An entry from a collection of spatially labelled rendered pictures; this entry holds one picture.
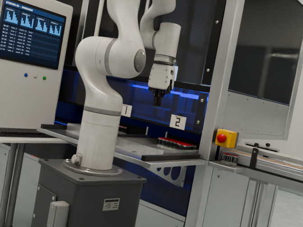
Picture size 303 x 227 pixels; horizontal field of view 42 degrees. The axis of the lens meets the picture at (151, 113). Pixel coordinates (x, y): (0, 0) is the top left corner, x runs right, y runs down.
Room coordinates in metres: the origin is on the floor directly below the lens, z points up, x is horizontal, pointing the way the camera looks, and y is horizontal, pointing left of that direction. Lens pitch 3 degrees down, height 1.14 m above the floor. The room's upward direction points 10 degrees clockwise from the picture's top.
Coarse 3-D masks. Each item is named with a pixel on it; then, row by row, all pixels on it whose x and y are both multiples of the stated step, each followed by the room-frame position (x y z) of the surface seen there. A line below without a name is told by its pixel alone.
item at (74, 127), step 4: (68, 124) 1.92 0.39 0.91; (72, 124) 1.90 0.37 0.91; (76, 124) 1.97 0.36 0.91; (80, 124) 1.99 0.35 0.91; (68, 128) 1.92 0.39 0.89; (72, 128) 1.90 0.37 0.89; (76, 128) 1.88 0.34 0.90; (76, 132) 1.88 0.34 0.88; (120, 136) 1.86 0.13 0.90; (124, 136) 1.88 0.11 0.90; (128, 136) 1.90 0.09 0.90; (132, 136) 1.92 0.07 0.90; (136, 136) 1.95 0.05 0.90; (140, 136) 1.97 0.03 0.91; (144, 136) 2.00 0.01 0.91; (148, 136) 2.03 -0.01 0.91
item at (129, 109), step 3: (123, 105) 2.06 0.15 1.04; (126, 105) 2.05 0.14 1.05; (129, 105) 2.04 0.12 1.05; (123, 108) 2.06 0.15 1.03; (129, 108) 2.03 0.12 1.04; (123, 111) 2.06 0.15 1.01; (129, 111) 2.03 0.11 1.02; (123, 114) 2.06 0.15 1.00; (126, 114) 2.04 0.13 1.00; (129, 114) 2.03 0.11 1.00
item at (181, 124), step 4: (172, 116) 1.87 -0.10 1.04; (176, 116) 1.85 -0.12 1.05; (180, 116) 1.84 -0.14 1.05; (172, 120) 1.86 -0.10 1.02; (176, 120) 1.85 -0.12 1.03; (180, 120) 1.84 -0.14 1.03; (184, 120) 1.82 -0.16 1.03; (172, 124) 1.86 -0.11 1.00; (176, 124) 1.85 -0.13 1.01; (180, 124) 1.83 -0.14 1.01; (184, 124) 1.82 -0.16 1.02; (180, 128) 1.83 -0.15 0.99
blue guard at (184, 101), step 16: (64, 80) 2.37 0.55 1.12; (80, 80) 2.29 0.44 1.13; (112, 80) 2.13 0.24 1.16; (128, 80) 2.06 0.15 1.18; (64, 96) 2.36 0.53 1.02; (80, 96) 2.27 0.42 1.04; (128, 96) 2.05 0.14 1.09; (144, 96) 1.98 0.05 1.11; (176, 96) 1.87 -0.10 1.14; (192, 96) 1.81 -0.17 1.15; (144, 112) 1.97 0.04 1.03; (160, 112) 1.91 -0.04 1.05; (176, 112) 1.86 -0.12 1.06; (192, 112) 1.80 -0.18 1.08; (192, 128) 1.79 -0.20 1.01
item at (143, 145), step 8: (120, 144) 1.70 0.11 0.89; (128, 144) 1.67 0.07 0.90; (136, 144) 1.65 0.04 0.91; (144, 144) 1.88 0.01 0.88; (152, 144) 1.93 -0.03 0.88; (144, 152) 1.62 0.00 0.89; (152, 152) 1.59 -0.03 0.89; (160, 152) 1.57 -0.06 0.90; (168, 152) 1.59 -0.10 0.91; (176, 152) 1.64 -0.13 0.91; (184, 152) 1.69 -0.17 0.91; (192, 152) 1.74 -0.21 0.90
